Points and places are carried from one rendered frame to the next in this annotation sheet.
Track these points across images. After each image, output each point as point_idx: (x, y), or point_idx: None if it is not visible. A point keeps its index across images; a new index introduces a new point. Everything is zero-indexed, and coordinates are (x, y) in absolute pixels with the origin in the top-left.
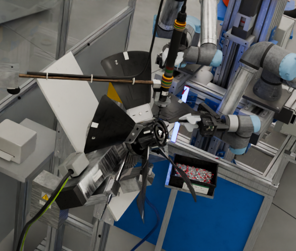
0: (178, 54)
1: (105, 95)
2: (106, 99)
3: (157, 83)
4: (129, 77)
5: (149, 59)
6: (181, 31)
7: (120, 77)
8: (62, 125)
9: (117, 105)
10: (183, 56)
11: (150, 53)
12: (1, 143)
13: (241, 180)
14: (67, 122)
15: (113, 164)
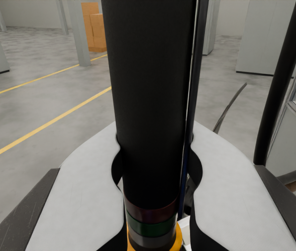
0: (98, 190)
1: (245, 85)
2: (239, 90)
3: (182, 219)
4: (282, 175)
5: (262, 115)
6: None
7: None
8: None
9: (221, 118)
10: (48, 187)
11: (273, 74)
12: None
13: None
14: None
15: None
